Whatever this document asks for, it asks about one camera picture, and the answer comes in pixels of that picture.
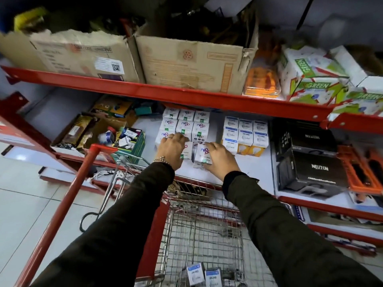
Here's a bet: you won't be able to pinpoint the person's right hand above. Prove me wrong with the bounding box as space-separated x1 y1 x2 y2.
203 142 241 182

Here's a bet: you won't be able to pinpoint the brown cardboard box red print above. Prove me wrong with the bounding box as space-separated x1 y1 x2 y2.
128 15 259 95

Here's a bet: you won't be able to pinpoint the brown cardboard tray of packets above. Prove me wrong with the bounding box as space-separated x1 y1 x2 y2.
51 113 99 153

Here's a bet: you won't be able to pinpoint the person's right forearm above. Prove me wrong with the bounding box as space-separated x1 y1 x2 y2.
222 171 383 287

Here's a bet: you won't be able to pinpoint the stack of white blue boxes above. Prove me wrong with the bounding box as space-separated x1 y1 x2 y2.
221 116 269 157

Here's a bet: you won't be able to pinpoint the orange plastic-wrapped packet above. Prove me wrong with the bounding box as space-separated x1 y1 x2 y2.
243 33 282 99

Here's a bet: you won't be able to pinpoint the white purple-print bulb box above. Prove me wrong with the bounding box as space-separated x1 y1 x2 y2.
180 141 194 160
193 143 213 165

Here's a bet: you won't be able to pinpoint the green box of small parts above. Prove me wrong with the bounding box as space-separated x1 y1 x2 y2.
111 127 146 165

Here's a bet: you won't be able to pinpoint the red metal shelf rack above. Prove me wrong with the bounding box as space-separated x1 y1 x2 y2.
0 66 383 257

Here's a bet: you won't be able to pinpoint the yellow printed packet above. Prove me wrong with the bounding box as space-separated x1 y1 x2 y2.
91 97 133 119

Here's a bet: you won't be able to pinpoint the white green carton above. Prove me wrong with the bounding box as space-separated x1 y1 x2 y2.
278 46 349 97
328 86 383 121
329 45 383 93
290 77 345 105

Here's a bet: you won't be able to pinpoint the black appliance box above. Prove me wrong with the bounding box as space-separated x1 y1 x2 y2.
276 150 350 198
274 122 339 162

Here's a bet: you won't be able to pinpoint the person's left hand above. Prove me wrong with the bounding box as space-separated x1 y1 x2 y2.
154 133 190 171

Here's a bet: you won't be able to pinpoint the orange black packaged tool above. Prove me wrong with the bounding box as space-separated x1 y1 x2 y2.
338 145 383 195
366 148 383 186

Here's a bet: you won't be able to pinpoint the torn brown cardboard box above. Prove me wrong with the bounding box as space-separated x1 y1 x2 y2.
0 29 141 83

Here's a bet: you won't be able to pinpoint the small white blue bulb box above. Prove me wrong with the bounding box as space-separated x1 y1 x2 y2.
186 262 206 286
205 268 224 287

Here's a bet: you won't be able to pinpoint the red wire shopping cart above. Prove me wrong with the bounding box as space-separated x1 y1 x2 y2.
15 143 279 287

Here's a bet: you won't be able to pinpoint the stack of white purple-print boxes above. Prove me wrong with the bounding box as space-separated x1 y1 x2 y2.
155 107 211 147

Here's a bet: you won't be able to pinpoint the person's left forearm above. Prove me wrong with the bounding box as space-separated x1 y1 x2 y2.
30 162 175 287

